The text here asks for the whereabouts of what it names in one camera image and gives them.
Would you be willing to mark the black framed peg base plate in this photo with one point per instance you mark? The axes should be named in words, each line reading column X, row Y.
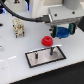
column 44, row 56

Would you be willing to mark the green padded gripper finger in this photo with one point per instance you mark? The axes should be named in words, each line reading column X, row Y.
column 54, row 32
column 71, row 28

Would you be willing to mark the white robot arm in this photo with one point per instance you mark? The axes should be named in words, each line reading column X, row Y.
column 40, row 7

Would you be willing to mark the red gear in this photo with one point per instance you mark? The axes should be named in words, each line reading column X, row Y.
column 47, row 41

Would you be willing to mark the blue gear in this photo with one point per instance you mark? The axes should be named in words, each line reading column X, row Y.
column 62, row 32

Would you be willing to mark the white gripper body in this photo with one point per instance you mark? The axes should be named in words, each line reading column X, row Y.
column 62, row 15

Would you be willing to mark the right metal peg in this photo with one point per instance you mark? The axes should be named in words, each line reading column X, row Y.
column 51, row 50

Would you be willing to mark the beige connector block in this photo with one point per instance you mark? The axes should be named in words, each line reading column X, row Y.
column 18, row 27

